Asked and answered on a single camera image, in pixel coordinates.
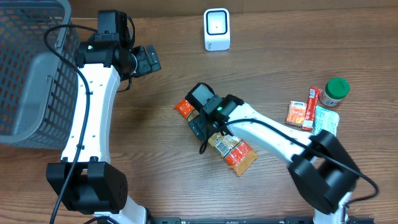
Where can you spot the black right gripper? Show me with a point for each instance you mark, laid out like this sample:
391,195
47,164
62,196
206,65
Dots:
199,125

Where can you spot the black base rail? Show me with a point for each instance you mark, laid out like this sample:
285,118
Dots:
286,220

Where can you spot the teal snack pouch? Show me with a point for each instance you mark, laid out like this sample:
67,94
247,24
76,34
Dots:
325,120

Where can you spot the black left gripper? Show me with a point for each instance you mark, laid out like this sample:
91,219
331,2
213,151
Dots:
147,60

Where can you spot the white barcode scanner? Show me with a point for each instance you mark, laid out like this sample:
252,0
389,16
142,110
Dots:
216,23

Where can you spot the green lidded jar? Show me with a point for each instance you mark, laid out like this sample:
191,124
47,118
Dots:
334,91

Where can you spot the thin red snack stick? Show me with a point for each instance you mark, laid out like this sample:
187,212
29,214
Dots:
311,108

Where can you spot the grey plastic mesh basket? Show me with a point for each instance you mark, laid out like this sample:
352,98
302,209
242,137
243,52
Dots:
38,90

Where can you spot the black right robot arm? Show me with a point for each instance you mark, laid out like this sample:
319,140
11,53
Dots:
322,170

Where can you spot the orange tissue packet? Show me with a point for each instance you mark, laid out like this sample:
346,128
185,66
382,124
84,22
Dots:
296,113

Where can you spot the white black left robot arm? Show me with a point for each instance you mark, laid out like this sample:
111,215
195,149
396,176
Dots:
84,179

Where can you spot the red snack package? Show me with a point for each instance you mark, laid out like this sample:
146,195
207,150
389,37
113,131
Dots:
236,152

